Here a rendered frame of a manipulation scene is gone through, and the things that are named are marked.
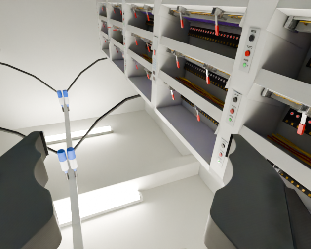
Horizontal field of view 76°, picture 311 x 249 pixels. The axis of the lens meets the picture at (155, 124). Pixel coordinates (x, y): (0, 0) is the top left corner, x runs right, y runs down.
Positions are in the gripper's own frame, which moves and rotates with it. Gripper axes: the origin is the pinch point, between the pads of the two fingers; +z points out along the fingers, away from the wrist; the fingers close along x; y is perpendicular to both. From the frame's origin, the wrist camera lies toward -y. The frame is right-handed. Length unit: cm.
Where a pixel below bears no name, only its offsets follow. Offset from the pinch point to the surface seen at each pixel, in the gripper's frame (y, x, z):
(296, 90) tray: 9, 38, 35
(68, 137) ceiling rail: 126, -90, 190
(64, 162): 106, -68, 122
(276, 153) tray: 28, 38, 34
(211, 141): 51, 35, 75
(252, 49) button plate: 2, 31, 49
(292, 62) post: 6, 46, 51
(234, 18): -6, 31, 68
